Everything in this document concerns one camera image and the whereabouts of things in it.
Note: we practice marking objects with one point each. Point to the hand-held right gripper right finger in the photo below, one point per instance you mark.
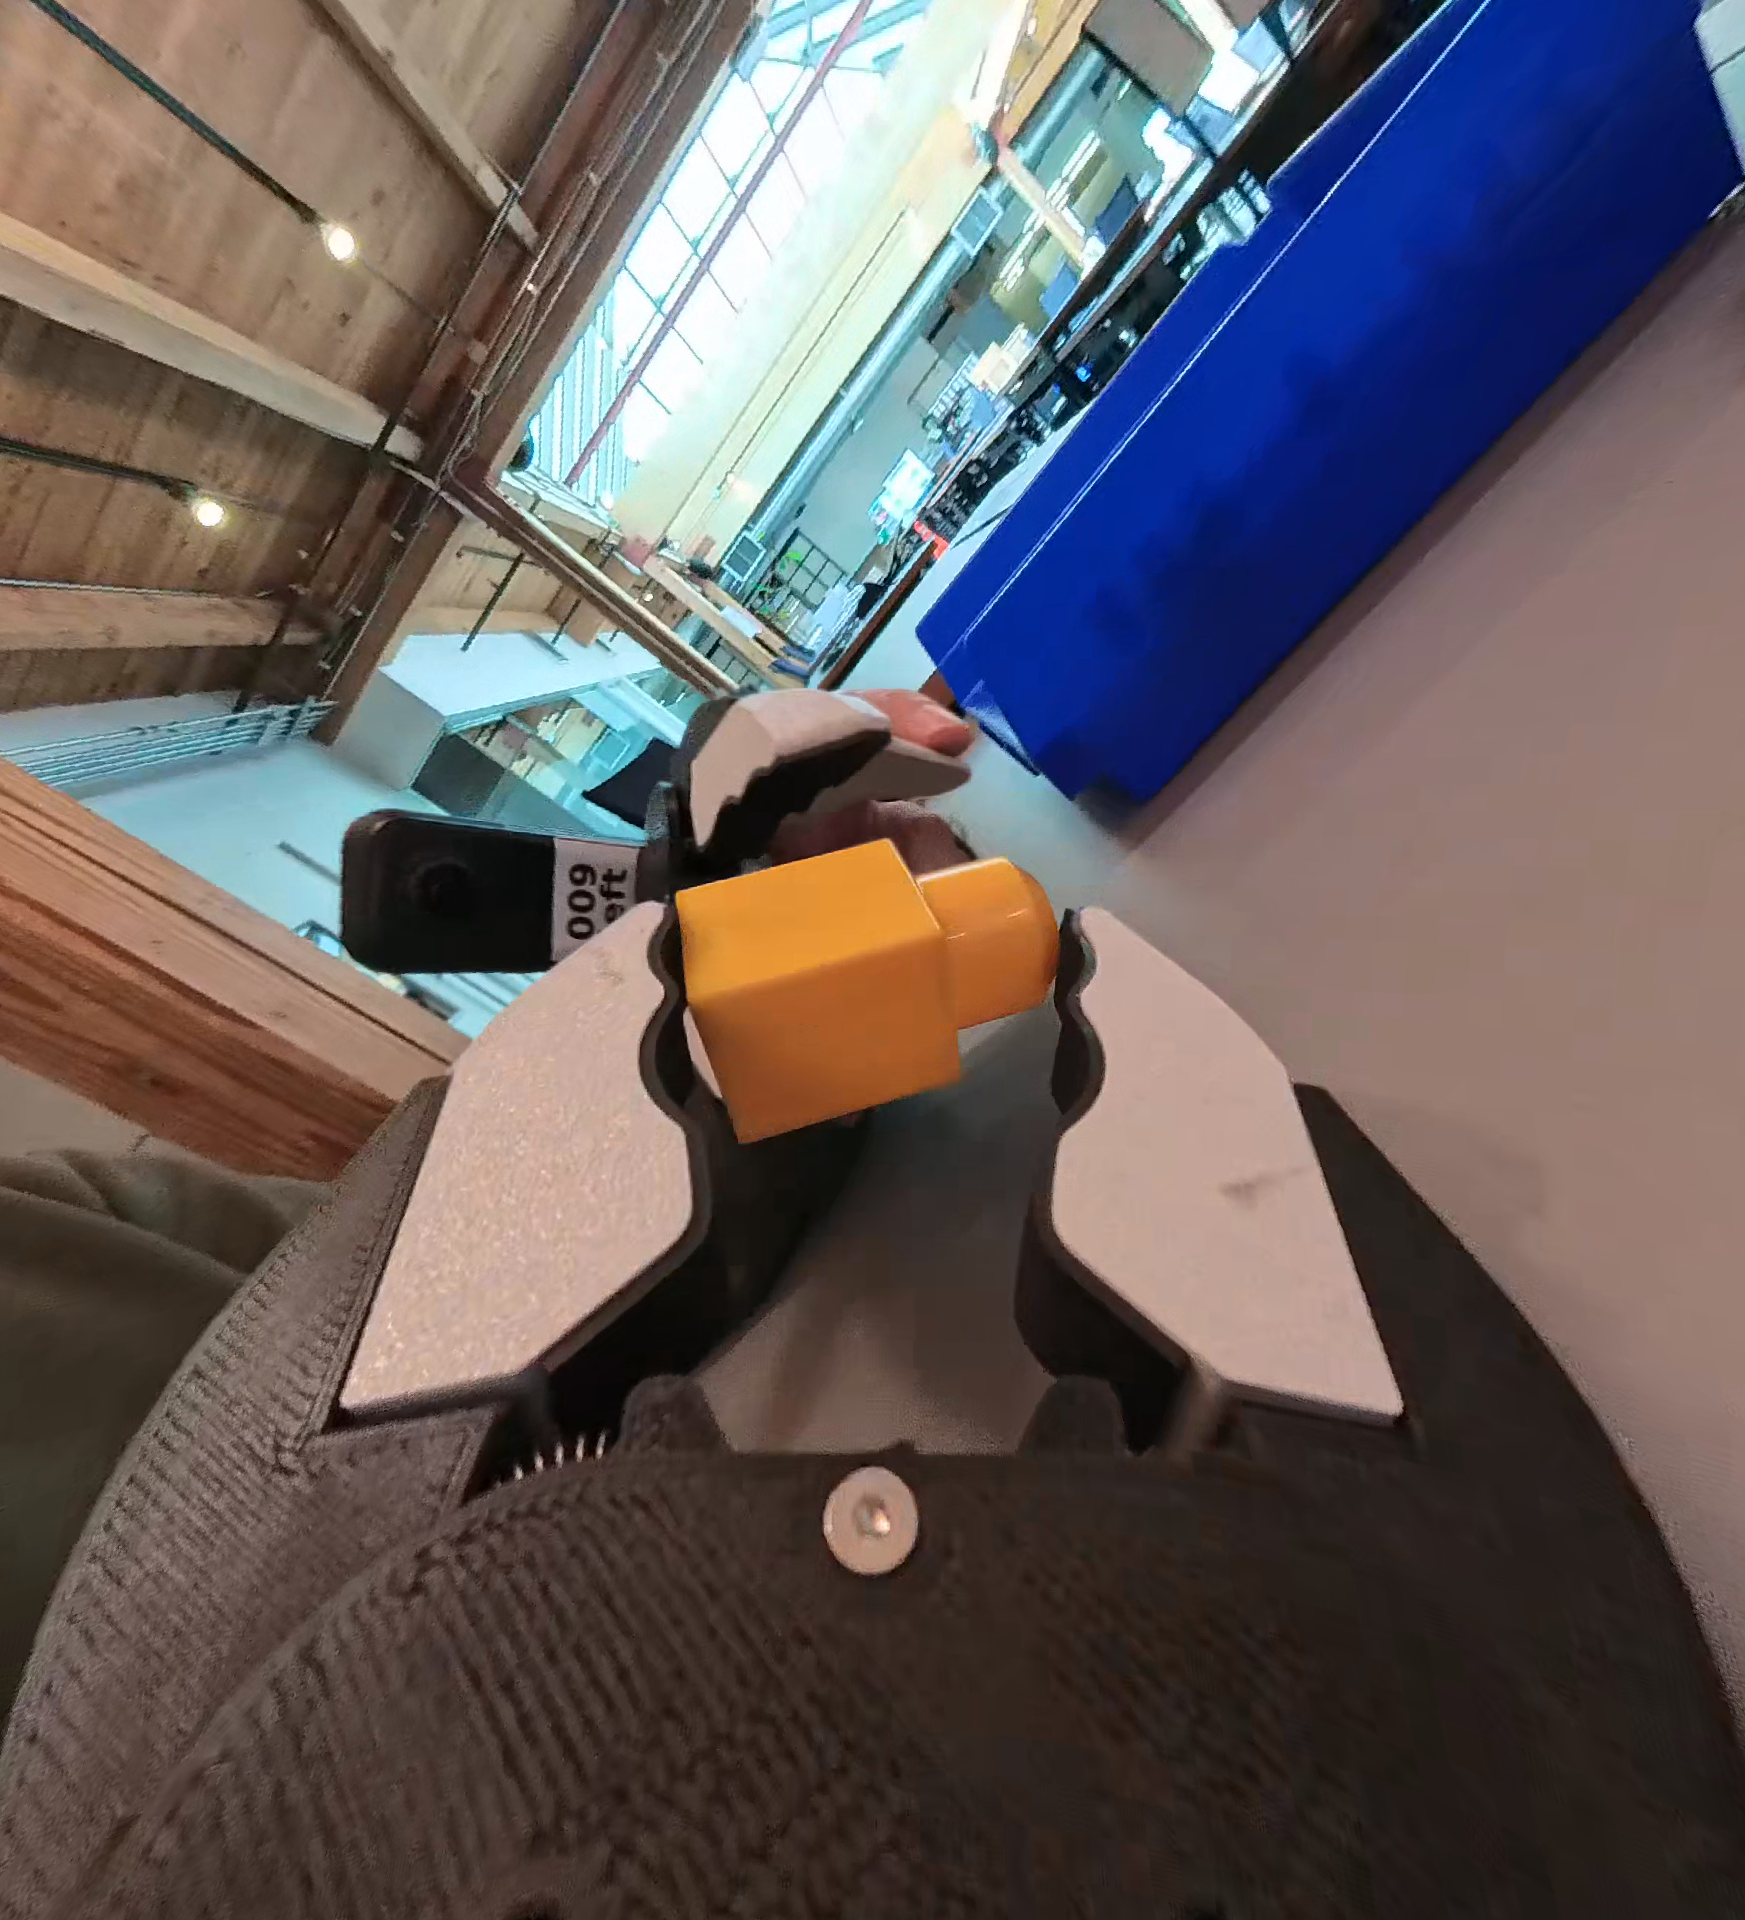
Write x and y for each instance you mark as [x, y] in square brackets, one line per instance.
[1202, 1184]

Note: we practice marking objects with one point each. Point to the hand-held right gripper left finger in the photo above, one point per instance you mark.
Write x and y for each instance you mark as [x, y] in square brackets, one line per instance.
[542, 1184]

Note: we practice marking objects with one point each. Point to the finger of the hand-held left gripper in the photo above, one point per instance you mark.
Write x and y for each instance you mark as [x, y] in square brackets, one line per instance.
[909, 777]
[783, 742]

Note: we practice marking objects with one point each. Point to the yellow toy block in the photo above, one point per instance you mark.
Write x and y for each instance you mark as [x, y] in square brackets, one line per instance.
[812, 990]

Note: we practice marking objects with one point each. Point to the blue plastic bin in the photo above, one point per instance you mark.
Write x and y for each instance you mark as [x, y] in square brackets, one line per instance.
[1260, 451]

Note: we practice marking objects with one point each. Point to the person's left hand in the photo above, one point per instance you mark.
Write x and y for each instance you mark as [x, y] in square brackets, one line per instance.
[924, 717]

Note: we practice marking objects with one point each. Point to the ceiling spot lamp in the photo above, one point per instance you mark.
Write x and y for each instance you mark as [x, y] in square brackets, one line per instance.
[341, 240]
[208, 513]

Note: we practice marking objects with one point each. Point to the wooden post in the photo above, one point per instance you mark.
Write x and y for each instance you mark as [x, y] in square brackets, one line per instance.
[92, 931]

